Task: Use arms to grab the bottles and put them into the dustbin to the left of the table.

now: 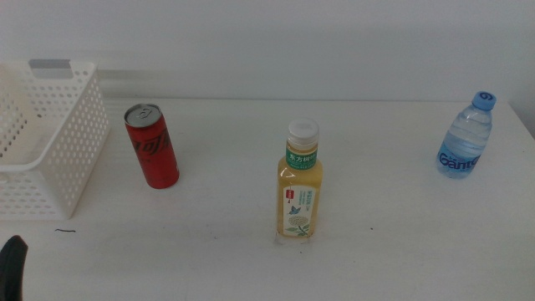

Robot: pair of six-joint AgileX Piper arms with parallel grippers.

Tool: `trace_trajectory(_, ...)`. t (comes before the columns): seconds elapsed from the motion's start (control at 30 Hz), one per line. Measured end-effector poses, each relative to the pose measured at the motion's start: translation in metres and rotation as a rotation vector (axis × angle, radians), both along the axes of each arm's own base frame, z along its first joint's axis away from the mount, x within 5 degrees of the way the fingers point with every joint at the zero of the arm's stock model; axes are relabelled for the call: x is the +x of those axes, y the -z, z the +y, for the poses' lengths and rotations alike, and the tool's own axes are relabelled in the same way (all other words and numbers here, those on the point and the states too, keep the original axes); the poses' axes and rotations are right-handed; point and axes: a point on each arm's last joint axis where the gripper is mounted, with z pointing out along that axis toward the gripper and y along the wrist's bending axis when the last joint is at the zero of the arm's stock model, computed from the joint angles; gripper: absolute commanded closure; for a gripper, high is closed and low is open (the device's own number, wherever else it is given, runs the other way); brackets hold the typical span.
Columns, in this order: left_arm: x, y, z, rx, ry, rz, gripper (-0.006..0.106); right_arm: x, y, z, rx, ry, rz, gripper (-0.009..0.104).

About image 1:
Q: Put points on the white perforated plastic basket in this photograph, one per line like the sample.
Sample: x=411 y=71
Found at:
x=83 y=125

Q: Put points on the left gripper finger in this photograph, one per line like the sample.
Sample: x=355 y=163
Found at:
x=12 y=267

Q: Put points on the small black thread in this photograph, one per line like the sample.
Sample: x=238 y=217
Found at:
x=64 y=230

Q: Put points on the clear water bottle blue cap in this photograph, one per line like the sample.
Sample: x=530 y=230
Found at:
x=464 y=142

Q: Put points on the red cola can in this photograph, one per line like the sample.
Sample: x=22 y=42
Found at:
x=156 y=154

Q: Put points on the yellow tea bottle white cap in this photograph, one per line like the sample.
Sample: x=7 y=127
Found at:
x=299 y=184

